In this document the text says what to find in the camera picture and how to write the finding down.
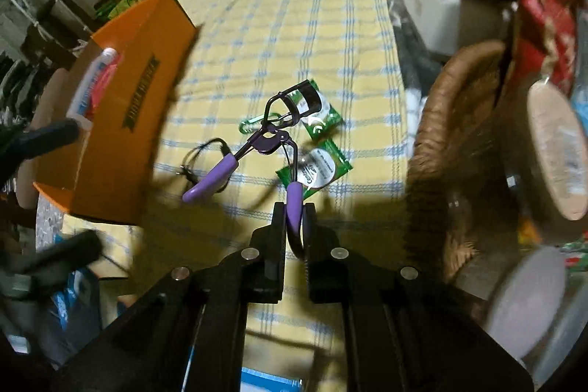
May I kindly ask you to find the purple eyelash curler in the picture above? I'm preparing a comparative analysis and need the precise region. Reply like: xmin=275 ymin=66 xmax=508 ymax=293
xmin=182 ymin=80 xmax=323 ymax=259

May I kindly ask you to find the red gold snack bag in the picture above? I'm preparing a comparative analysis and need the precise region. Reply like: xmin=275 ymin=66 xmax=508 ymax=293
xmin=509 ymin=0 xmax=580 ymax=100

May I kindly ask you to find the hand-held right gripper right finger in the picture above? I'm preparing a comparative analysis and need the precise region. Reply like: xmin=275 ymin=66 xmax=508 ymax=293
xmin=302 ymin=203 xmax=536 ymax=392

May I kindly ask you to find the black hair tie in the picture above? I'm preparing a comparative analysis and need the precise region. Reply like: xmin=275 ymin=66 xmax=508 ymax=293
xmin=176 ymin=137 xmax=233 ymax=193

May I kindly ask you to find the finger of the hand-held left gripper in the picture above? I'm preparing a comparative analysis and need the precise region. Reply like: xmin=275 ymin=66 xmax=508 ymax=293
xmin=0 ymin=118 xmax=80 ymax=166
xmin=13 ymin=230 xmax=104 ymax=279

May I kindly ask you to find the brown jar with beige lid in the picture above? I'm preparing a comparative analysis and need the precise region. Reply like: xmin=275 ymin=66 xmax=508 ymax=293
xmin=504 ymin=79 xmax=588 ymax=224

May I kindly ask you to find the yellow checked cloth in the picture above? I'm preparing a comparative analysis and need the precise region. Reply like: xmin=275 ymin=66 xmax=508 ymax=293
xmin=61 ymin=0 xmax=415 ymax=370

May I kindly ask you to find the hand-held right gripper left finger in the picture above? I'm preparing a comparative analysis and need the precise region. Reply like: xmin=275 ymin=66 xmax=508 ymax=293
xmin=50 ymin=202 xmax=287 ymax=392

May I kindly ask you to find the wicker basket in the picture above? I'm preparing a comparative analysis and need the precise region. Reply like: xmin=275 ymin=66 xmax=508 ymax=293
xmin=403 ymin=40 xmax=521 ymax=283

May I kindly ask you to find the clear round plastic lid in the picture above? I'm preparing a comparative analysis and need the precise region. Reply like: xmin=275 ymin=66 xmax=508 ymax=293
xmin=484 ymin=246 xmax=569 ymax=362
xmin=528 ymin=308 xmax=588 ymax=384

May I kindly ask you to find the strawberry drink bottle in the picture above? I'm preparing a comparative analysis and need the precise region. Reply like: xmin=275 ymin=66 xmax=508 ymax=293
xmin=64 ymin=46 xmax=121 ymax=132

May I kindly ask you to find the orange cardboard box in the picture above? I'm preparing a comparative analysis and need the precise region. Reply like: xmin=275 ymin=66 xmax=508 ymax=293
xmin=33 ymin=0 xmax=200 ymax=226

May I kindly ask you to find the green candy packet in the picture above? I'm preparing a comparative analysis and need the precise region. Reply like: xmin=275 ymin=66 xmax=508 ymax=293
xmin=294 ymin=78 xmax=345 ymax=141
xmin=275 ymin=138 xmax=354 ymax=202

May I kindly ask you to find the green plastic bag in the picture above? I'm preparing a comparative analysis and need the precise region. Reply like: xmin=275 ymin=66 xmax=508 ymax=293
xmin=94 ymin=0 xmax=141 ymax=19

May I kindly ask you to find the green carabiner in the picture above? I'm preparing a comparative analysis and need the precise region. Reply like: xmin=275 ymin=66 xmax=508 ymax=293
xmin=238 ymin=112 xmax=282 ymax=135

